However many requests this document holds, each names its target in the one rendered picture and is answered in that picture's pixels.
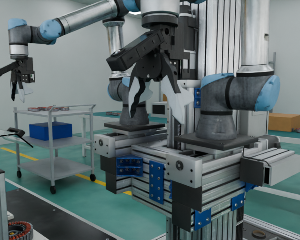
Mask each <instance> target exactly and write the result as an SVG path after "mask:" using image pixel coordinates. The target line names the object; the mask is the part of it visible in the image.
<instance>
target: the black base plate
mask: <svg viewBox="0 0 300 240"><path fill-rule="evenodd" d="M6 201H7V211H8V212H10V213H11V214H12V215H13V216H14V218H13V219H11V220H8V223H9V222H11V223H12V222H15V221H24V222H28V223H30V224H32V225H33V229H34V230H36V231H37V232H38V233H40V234H41V235H43V236H44V237H46V238H47V239H49V240H117V239H116V238H114V237H112V236H110V235H108V234H106V233H104V232H103V231H101V230H99V229H97V228H95V227H93V226H91V225H89V224H87V223H85V222H83V221H81V220H80V219H78V218H76V217H74V216H72V215H70V214H68V213H66V212H64V211H63V210H61V209H59V208H57V207H55V206H53V205H51V204H49V203H47V202H46V201H44V200H42V199H40V198H38V197H36V196H34V195H32V194H30V193H29V192H27V191H25V190H23V189H21V188H19V189H15V190H11V191H7V192H6Z"/></svg>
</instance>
